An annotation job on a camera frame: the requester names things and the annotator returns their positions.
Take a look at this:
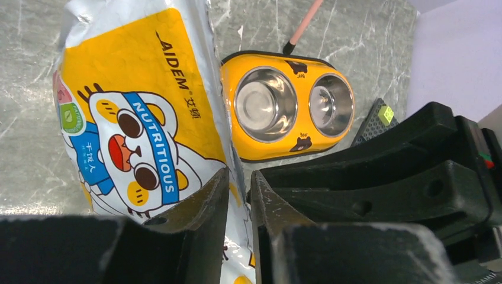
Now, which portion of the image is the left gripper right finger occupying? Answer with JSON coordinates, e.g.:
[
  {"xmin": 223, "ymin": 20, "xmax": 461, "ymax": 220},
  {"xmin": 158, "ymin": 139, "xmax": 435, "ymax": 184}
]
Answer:
[{"xmin": 250, "ymin": 171, "xmax": 459, "ymax": 283}]

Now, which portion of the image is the pet food bag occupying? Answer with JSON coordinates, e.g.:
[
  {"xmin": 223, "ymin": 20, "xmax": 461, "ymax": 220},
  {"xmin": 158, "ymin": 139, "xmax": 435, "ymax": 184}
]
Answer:
[{"xmin": 53, "ymin": 1, "xmax": 256, "ymax": 283}]

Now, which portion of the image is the green building brick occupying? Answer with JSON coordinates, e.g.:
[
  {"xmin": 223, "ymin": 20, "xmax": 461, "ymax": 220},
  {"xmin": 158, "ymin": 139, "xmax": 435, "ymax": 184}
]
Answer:
[{"xmin": 378, "ymin": 105, "xmax": 394, "ymax": 127}]

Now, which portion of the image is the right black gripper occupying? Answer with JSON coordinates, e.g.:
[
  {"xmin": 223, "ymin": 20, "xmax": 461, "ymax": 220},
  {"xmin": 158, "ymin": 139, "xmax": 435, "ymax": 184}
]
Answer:
[{"xmin": 261, "ymin": 102, "xmax": 501, "ymax": 274}]

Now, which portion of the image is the grey building baseplate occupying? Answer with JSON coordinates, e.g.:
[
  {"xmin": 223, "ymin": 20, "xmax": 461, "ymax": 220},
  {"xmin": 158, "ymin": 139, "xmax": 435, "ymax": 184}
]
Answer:
[{"xmin": 350, "ymin": 98, "xmax": 399, "ymax": 147}]

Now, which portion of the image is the yellow double pet bowl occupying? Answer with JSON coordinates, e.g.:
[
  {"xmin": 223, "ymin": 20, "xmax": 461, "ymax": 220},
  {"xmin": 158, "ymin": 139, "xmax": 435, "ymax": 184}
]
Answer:
[{"xmin": 221, "ymin": 50, "xmax": 355, "ymax": 163}]

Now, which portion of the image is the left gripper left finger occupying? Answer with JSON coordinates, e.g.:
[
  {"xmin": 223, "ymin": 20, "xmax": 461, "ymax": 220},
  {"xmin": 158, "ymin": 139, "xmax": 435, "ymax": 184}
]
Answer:
[{"xmin": 1, "ymin": 168, "xmax": 229, "ymax": 283}]

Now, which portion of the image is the pink music stand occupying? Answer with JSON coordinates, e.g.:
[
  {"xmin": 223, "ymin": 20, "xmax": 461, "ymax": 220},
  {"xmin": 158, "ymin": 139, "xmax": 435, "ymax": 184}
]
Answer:
[{"xmin": 282, "ymin": 0, "xmax": 324, "ymax": 55}]

